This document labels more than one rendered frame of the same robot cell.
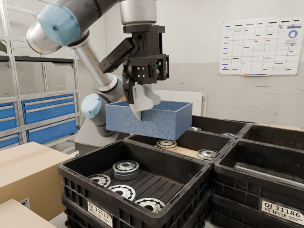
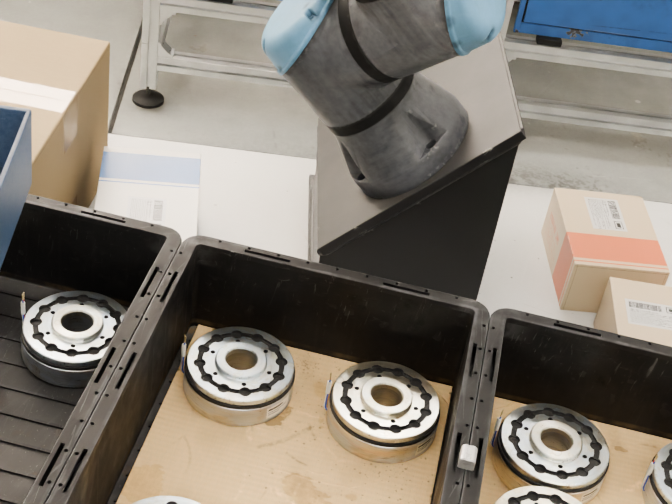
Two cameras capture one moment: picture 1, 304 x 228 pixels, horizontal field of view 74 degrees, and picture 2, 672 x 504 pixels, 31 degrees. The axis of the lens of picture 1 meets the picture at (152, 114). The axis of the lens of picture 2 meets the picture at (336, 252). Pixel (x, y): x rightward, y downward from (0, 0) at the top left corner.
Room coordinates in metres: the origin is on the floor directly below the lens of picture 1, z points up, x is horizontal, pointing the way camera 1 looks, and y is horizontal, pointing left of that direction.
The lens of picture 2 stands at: (0.48, -0.74, 1.65)
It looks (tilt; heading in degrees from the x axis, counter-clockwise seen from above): 38 degrees down; 59
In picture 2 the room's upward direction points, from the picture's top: 10 degrees clockwise
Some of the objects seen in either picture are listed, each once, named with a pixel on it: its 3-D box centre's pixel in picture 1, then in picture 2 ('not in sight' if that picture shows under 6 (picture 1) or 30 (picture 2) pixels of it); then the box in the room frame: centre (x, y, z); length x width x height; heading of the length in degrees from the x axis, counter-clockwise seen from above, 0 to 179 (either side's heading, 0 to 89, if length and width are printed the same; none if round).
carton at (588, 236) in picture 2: not in sight; (602, 251); (1.42, 0.19, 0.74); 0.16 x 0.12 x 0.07; 66
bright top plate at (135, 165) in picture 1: (125, 166); (77, 327); (0.71, 0.10, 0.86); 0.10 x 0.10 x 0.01
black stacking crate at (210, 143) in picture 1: (178, 152); (281, 461); (0.83, -0.12, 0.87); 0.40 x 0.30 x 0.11; 54
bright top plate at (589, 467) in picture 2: not in sight; (554, 444); (1.08, -0.17, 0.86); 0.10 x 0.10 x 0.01
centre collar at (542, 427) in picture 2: not in sight; (555, 441); (1.08, -0.17, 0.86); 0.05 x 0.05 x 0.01
